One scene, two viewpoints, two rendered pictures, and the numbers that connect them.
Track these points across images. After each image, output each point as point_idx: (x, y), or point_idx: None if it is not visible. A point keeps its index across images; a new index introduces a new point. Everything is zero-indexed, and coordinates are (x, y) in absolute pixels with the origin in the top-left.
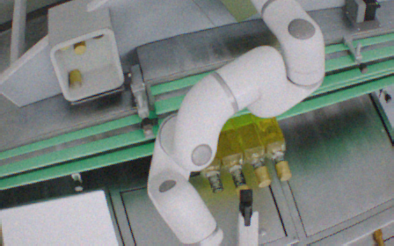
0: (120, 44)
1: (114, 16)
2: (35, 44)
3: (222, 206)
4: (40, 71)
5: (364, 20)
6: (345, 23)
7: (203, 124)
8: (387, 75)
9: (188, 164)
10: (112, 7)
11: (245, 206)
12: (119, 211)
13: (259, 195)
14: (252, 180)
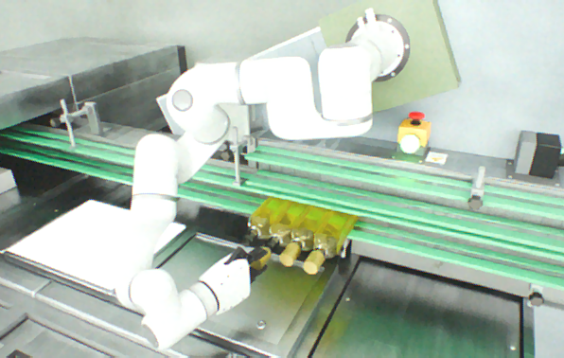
0: (265, 114)
1: None
2: None
3: (255, 282)
4: None
5: (530, 173)
6: (494, 169)
7: (198, 77)
8: (555, 276)
9: (168, 102)
10: None
11: (238, 246)
12: (178, 241)
13: (292, 295)
14: (299, 281)
